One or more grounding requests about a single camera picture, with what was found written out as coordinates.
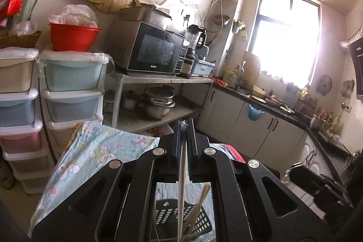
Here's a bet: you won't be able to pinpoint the grey metal box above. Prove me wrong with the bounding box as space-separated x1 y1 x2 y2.
119 5 173 32

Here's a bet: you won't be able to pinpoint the blue hanging bin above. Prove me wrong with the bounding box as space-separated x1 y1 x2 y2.
248 104 265 120

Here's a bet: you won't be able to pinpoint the light blue plastic box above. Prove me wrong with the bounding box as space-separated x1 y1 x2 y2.
193 59 216 76

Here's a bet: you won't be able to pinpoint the small lidded pot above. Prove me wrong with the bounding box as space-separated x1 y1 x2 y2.
122 90 139 110

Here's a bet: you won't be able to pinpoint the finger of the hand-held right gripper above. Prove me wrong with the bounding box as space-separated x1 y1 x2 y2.
289 163 322 195

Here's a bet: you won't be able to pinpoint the black kitchen countertop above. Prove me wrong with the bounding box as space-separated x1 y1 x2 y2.
213 80 358 177

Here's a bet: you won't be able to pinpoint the silver vent duct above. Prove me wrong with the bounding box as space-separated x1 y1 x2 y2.
339 28 363 52

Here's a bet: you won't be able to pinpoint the red cloth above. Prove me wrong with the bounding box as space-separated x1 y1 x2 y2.
225 144 246 163

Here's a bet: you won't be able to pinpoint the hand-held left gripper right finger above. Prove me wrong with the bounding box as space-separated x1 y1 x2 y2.
187 119 332 242

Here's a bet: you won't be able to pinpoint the black microwave oven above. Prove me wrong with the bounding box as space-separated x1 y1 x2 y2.
106 20 189 78

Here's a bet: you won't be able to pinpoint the large steel pot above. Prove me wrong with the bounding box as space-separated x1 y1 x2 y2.
142 100 176 120

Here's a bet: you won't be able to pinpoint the clear plastic bag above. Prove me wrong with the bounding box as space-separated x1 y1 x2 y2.
49 4 98 28

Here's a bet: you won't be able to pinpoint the black range hood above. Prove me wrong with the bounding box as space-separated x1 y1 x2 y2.
347 38 363 102

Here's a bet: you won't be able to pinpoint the drawer tower with pink drawer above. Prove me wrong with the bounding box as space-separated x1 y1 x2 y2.
0 47 54 194

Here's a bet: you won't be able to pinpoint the cartoon cat printed tablecloth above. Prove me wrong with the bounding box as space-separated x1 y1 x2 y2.
30 120 247 242

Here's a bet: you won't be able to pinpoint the black blender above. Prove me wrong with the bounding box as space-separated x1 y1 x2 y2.
180 24 207 79

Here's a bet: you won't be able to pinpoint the steel countertop pot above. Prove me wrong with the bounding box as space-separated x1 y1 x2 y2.
310 114 325 129

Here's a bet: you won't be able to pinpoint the white kitchen cabinets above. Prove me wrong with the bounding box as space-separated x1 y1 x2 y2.
196 84 338 183

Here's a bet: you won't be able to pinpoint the kitchen window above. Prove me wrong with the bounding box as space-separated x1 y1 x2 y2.
246 0 322 86

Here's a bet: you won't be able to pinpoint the woven wicker basket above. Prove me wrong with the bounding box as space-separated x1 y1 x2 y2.
0 30 42 49

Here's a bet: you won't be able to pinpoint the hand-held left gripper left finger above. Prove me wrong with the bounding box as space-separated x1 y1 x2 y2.
30 120 182 242

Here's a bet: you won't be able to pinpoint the red plastic basin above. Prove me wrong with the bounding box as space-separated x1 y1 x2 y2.
49 22 102 52

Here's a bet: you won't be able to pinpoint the metal kitchen rack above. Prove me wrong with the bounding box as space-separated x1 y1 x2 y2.
112 72 214 132

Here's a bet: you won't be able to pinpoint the green plastic utensil basket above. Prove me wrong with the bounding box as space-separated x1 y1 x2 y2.
155 198 213 242

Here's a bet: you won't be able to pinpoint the hanging wall basket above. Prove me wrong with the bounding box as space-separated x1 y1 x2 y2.
213 14 230 26

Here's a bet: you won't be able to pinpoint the drawer tower with mint drawer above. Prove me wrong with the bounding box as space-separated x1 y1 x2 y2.
38 49 110 154

